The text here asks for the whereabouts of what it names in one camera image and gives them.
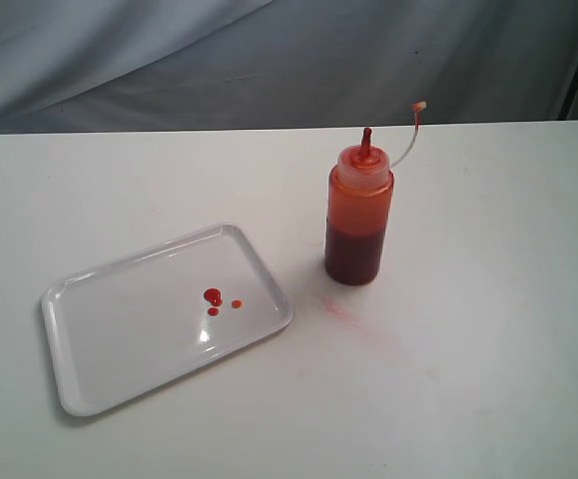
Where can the red sauce drops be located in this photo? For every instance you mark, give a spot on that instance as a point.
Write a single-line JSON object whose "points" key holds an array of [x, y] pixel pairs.
{"points": [[214, 298]]}

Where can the grey backdrop cloth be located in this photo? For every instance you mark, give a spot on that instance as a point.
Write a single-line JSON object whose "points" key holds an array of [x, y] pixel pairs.
{"points": [[113, 66]]}

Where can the white rectangular plastic tray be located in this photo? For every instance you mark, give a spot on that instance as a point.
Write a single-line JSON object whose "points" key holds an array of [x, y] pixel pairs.
{"points": [[120, 330]]}

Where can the red sauce squeeze bottle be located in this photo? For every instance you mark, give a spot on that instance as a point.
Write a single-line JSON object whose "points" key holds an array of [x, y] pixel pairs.
{"points": [[360, 190]]}

